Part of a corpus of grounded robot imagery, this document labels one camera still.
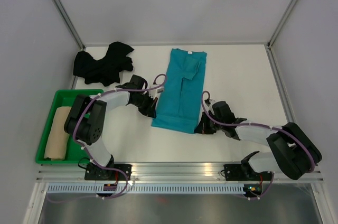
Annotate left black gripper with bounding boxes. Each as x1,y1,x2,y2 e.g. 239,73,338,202
132,93,158,119

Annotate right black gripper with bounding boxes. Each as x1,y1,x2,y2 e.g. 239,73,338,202
194,111,224,134

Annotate teal t-shirt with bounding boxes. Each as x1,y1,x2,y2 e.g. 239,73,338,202
152,49,207,134

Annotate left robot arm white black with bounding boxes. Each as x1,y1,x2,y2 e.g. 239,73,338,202
64,74,164,181

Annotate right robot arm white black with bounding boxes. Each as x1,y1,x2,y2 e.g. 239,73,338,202
194,98,322,180

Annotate black t-shirt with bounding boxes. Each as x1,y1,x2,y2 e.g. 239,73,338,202
73,42,134,87

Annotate green plastic tray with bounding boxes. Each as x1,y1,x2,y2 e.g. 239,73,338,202
35,89,103,164

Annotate rolled beige t-shirt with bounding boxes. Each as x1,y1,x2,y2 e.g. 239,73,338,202
44,106,71,160

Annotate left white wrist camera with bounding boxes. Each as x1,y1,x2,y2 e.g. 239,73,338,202
149,87,164,98

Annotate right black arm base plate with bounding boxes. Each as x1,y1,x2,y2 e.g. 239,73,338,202
223,164,272,182

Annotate white slotted cable duct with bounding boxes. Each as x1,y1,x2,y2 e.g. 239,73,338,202
47,183,261,194

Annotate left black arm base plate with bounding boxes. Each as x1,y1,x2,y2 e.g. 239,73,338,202
82,163,132,181

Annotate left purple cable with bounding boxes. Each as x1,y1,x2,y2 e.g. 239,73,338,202
47,74,167,203

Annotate aluminium frame rail front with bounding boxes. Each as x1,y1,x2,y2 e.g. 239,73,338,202
36,162,324,182

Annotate left aluminium corner post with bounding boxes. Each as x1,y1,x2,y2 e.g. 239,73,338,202
51,0,86,50

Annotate aluminium corner post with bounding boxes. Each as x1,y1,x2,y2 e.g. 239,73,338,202
51,0,86,50
266,0,299,50

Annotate right aluminium corner post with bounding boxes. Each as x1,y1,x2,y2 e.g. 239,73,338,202
266,0,299,50

